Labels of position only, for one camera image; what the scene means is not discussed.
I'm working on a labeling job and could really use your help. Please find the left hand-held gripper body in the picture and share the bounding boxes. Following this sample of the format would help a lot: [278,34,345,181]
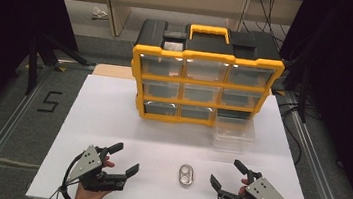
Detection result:
[65,142,133,196]

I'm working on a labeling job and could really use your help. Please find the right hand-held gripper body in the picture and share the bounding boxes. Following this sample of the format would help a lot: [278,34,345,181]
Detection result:
[217,166,299,199]

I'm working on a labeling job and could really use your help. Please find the small oval metal tin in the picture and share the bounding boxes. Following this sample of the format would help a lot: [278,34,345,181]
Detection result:
[177,163,196,188]

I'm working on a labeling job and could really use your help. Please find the clear plastic drawer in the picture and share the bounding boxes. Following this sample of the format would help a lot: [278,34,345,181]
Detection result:
[210,113,259,157]

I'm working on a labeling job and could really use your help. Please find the yellow black organizer cabinet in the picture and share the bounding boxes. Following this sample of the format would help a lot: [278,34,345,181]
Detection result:
[124,16,290,136]

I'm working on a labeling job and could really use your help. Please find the light wooden board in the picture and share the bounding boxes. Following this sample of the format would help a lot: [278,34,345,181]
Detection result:
[92,62,136,82]

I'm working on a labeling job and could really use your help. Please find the group of clear cabinet drawers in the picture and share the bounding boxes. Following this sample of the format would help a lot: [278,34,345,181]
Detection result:
[134,53,275,128]

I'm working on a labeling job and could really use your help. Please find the black tripod stand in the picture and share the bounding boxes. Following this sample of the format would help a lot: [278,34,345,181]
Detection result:
[23,32,99,104]

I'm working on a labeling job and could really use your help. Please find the white crumpled paper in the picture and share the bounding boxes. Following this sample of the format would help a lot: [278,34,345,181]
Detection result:
[89,5,110,22]

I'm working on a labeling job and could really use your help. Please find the dark curtain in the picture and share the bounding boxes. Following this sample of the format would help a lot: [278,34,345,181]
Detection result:
[263,0,353,199]
[0,0,85,148]

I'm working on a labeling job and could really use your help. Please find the beige wooden partition panel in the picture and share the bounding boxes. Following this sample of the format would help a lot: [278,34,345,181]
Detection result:
[96,0,133,39]

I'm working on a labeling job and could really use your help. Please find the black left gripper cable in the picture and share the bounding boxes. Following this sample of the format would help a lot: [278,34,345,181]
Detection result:
[45,147,88,199]

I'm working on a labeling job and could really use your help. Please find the black floor cable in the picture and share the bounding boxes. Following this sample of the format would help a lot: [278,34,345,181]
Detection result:
[270,100,310,166]

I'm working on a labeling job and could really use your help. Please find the black hanging cables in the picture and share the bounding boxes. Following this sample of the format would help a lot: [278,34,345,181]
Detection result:
[237,0,299,54]

